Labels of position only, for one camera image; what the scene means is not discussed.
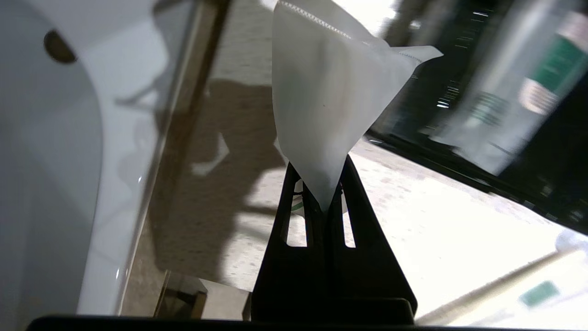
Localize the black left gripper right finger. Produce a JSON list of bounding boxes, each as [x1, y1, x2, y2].
[[325, 154, 418, 320]]

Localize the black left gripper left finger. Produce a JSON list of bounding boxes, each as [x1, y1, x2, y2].
[[252, 161, 328, 320]]

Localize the toothbrush with green mark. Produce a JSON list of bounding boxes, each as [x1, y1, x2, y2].
[[416, 230, 588, 329]]

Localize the small clear cotton packet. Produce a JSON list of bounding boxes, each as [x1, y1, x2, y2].
[[271, 0, 444, 212]]

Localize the long clear packet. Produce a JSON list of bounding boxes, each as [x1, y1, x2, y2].
[[432, 0, 533, 175]]

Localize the black sliding drawer tray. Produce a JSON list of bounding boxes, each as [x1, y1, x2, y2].
[[367, 0, 588, 236]]

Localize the dark round tub fitting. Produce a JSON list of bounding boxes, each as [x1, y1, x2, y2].
[[44, 29, 78, 64]]

